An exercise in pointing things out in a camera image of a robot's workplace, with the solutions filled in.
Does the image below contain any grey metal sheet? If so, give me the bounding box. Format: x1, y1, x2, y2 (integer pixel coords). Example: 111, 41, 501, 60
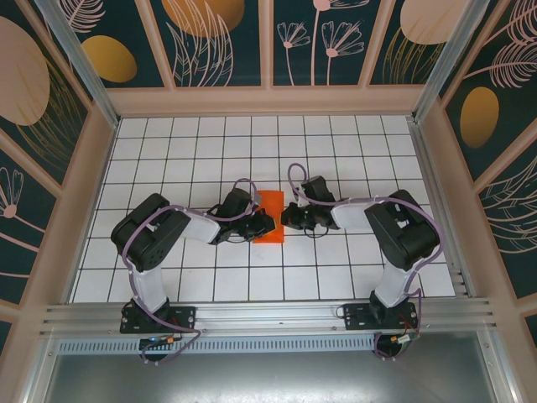
41, 352, 498, 403

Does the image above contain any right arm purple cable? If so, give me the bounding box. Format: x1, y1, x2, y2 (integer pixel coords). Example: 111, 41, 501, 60
287, 162, 444, 362

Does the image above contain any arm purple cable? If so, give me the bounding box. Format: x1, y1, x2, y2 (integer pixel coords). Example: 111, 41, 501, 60
121, 178, 261, 366
287, 162, 444, 362

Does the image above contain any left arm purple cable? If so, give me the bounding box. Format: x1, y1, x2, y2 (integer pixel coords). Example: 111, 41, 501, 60
121, 178, 261, 366

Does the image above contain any aluminium frame rail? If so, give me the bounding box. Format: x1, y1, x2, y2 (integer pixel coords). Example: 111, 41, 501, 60
38, 296, 501, 340

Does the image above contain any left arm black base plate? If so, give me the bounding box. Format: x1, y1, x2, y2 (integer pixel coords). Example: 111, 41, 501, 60
119, 304, 198, 335

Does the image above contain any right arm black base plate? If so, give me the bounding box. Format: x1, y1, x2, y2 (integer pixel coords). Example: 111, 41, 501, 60
342, 302, 420, 332

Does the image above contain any grey slotted cable duct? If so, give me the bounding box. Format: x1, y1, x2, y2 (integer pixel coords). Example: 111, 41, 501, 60
56, 335, 378, 355

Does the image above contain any aluminium side rail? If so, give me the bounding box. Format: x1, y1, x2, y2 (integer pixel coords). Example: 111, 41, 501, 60
407, 119, 477, 300

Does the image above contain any aluminium corner post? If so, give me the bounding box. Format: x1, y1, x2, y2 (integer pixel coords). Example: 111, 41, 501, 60
33, 0, 122, 128
412, 0, 491, 123

